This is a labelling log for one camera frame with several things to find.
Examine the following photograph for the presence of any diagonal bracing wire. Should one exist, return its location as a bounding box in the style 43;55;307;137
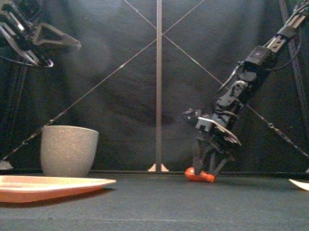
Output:
0;0;207;163
120;0;309;158

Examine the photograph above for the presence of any grey speckled cup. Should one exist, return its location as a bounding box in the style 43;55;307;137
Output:
39;125;100;178

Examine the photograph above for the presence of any vertical frame pole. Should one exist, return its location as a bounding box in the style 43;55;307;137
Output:
146;0;169;173

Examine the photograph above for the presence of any black frame rail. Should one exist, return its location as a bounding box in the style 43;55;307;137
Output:
0;170;309;177

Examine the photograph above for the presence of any pink rectangular plate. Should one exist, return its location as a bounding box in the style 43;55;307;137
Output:
0;175;117;204

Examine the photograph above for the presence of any grey robot arm cable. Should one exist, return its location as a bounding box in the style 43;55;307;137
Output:
263;26;303;73

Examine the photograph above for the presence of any orange toy drumstick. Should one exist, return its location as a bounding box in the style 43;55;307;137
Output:
183;166;216;184

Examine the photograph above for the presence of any white plate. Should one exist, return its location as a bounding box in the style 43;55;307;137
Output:
288;178;309;192

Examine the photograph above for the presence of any black cloth curtain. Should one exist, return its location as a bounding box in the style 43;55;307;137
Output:
0;0;309;175

